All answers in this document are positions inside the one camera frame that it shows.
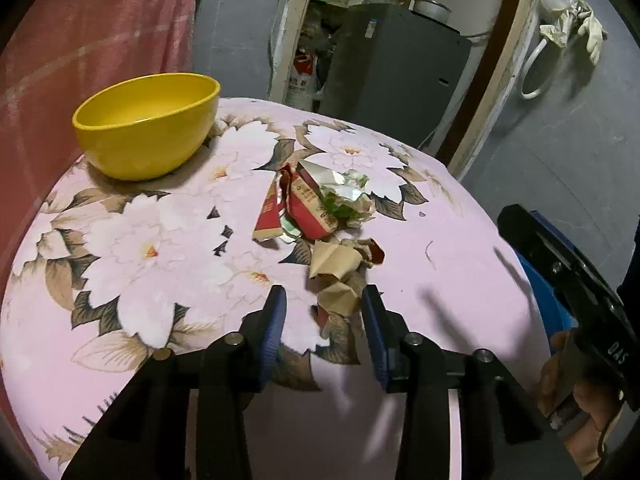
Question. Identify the beige rubber gloves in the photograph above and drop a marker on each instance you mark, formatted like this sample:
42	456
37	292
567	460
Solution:
592	30

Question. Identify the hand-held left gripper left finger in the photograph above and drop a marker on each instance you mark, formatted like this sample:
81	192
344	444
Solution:
275	320

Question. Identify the yellow bowl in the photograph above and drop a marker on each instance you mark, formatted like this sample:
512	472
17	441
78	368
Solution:
150	145

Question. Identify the metal pot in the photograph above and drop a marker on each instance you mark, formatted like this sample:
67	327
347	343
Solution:
430	9

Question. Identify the blue plastic bucket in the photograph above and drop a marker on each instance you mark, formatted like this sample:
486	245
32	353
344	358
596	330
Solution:
542	305

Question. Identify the green silver wrapper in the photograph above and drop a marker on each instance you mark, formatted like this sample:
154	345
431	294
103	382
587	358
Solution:
345	200

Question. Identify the pink floral tablecloth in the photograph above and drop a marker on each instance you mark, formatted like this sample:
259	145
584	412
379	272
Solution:
150	260

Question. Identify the red plastic bag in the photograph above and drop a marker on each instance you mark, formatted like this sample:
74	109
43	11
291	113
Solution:
302	80

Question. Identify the wooden door frame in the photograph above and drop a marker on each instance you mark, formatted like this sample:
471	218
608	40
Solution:
294	35

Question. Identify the pink checked towel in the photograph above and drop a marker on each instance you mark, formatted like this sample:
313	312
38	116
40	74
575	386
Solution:
75	35

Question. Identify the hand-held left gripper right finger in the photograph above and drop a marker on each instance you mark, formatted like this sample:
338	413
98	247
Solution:
375	330

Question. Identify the red brown paper scrap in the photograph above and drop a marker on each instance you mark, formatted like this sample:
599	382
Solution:
372	252

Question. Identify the person's right hand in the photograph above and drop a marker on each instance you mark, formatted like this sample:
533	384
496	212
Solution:
595	420

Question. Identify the red paper wrapper strip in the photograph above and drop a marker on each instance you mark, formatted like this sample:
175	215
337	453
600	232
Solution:
270	210

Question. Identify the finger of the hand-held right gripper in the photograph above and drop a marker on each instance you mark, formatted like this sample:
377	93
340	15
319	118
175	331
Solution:
550	260

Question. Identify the crushed red carton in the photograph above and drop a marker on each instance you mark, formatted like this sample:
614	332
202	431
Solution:
312	207

